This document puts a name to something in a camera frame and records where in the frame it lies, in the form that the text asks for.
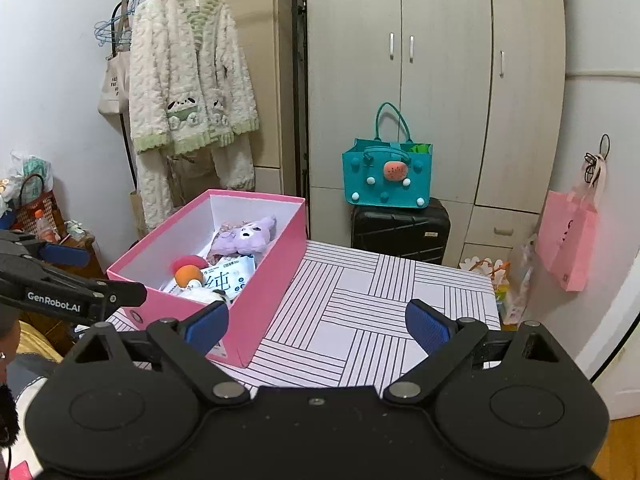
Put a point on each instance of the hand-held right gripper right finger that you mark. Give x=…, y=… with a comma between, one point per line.
x=425, y=325

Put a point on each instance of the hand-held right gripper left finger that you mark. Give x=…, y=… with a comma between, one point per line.
x=207, y=327

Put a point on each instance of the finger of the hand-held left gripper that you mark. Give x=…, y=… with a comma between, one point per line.
x=125, y=294
x=65, y=256

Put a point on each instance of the white fluffy plush toy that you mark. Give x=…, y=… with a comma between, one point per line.
x=210, y=297

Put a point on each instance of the white blue wipes pack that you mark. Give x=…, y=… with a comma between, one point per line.
x=225, y=280

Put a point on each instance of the orange plush toy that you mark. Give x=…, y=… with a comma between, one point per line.
x=189, y=276

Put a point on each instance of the pink red soft item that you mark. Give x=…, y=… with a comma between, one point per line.
x=190, y=260

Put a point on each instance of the pink cardboard box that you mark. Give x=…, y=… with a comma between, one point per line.
x=270, y=280

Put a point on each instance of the purple plush toy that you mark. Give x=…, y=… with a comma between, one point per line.
x=240, y=242

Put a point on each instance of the pink floral cloth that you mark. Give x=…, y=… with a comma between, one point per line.
x=224, y=229

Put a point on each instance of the clear plastic packet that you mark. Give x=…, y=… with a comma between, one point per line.
x=77, y=230

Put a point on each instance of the wooden cabinet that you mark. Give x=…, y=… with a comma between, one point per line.
x=50, y=327

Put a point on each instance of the orange drink bottle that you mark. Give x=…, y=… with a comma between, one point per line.
x=44, y=227

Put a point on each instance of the yellow bedding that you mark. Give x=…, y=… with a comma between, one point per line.
x=37, y=342

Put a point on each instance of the checked woven basket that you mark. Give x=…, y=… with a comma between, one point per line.
x=45, y=210

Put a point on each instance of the striped pink tablecloth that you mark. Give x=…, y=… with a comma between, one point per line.
x=380, y=300

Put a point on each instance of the person's upper body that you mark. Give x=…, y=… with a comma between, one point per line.
x=35, y=370

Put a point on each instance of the brown paper bag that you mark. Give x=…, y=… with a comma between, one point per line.
x=137, y=215

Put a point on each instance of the white orange paper bag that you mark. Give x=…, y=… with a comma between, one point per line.
x=482, y=267

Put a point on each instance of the white green plastic bag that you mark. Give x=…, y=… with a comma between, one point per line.
x=35, y=167

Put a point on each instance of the black suitcase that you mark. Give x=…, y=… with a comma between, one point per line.
x=400, y=230

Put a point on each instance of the white fluffy pajama pants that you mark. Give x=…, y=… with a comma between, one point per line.
x=155, y=195

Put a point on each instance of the clear plastic bag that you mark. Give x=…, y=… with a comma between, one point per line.
x=520, y=280

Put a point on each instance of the black clothes rack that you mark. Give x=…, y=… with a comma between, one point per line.
x=129, y=150

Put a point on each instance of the teal felt handbag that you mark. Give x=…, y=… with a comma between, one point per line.
x=360, y=175

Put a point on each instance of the pink shopping bag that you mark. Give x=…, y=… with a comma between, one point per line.
x=570, y=240

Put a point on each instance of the beige canvas tote bag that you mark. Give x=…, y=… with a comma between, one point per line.
x=112, y=85

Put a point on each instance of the white fluffy pajama top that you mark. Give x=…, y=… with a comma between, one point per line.
x=190, y=85

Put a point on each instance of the blue clothes hangers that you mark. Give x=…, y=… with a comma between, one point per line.
x=102, y=35

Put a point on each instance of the white refrigerator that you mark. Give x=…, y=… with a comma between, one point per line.
x=600, y=110

